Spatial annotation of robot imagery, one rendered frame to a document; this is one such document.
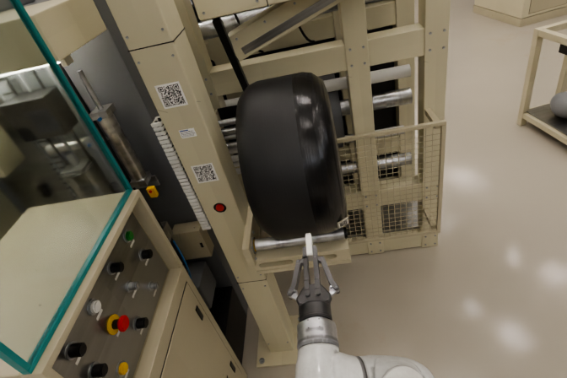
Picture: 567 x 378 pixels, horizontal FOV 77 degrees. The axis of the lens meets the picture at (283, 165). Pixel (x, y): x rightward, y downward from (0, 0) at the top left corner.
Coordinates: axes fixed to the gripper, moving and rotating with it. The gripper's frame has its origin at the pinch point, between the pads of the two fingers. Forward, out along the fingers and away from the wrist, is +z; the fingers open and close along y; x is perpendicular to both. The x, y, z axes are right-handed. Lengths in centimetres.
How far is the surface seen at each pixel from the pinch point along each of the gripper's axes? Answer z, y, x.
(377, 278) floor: 52, -25, 122
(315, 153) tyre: 18.5, -5.7, -16.1
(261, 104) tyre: 33.8, 7.5, -25.2
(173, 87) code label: 36, 31, -35
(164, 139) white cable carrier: 35, 41, -18
